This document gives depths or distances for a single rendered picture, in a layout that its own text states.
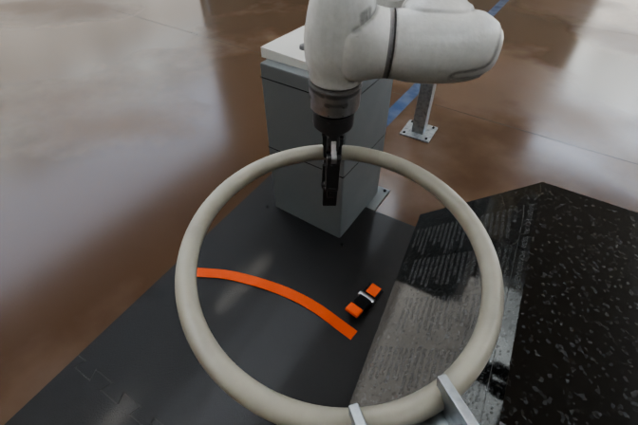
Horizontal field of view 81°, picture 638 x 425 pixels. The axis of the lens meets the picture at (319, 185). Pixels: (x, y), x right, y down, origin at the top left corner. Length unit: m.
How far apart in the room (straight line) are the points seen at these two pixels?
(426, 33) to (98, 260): 1.77
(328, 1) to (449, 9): 0.17
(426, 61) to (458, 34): 0.05
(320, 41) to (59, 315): 1.63
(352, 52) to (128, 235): 1.69
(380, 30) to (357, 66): 0.06
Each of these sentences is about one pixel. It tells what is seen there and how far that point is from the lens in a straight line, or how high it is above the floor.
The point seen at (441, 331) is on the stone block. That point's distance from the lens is 0.77.
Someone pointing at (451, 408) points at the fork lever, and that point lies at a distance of 0.51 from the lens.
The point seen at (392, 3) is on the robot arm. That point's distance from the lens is 1.38.
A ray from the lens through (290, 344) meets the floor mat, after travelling 1.55.
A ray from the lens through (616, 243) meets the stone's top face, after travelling 0.93.
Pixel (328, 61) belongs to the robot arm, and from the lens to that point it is 0.58.
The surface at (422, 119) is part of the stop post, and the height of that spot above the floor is 0.12.
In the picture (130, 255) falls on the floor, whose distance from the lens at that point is 1.99.
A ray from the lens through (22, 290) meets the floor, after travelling 2.11.
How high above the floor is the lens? 1.42
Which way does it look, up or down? 42 degrees down
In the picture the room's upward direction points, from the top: straight up
